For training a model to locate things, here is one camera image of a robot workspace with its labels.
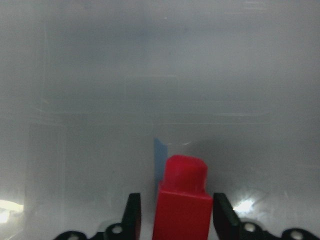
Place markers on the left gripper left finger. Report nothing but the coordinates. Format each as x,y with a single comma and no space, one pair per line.
129,228

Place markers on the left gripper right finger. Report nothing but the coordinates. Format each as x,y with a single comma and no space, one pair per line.
229,226

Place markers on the red block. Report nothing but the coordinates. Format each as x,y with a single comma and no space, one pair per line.
183,208

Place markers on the blue plastic tray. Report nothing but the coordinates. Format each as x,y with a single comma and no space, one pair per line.
160,154

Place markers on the clear plastic storage box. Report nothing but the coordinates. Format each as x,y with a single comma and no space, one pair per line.
86,86

